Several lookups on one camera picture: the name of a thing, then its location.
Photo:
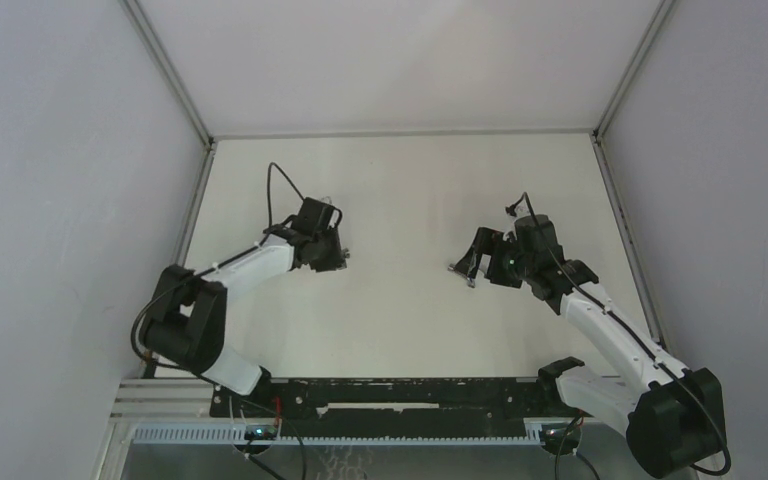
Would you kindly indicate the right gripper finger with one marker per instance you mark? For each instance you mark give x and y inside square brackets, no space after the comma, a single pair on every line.
[472,258]
[490,242]

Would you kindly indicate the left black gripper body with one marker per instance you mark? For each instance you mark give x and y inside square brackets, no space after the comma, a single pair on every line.
[328,255]

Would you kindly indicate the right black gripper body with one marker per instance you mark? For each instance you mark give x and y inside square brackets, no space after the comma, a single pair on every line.
[511,267]

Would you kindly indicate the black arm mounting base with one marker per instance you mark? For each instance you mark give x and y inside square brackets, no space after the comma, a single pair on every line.
[487,406]

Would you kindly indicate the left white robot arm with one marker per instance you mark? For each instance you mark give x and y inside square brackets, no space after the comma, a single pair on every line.
[185,320]

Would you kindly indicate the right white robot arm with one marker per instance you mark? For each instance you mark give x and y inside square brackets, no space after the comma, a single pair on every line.
[671,416]

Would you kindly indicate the right green circuit board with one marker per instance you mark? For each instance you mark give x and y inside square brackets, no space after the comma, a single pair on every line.
[556,434]

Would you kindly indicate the green circuit board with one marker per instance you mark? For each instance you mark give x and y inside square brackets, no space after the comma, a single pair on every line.
[261,433]
[556,434]

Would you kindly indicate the left green circuit board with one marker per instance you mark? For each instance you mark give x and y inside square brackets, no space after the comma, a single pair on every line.
[261,433]

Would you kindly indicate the aluminium enclosure frame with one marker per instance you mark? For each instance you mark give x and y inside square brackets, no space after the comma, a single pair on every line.
[99,159]

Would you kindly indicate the white slotted cable duct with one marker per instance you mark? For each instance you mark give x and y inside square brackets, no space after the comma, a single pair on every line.
[527,434]

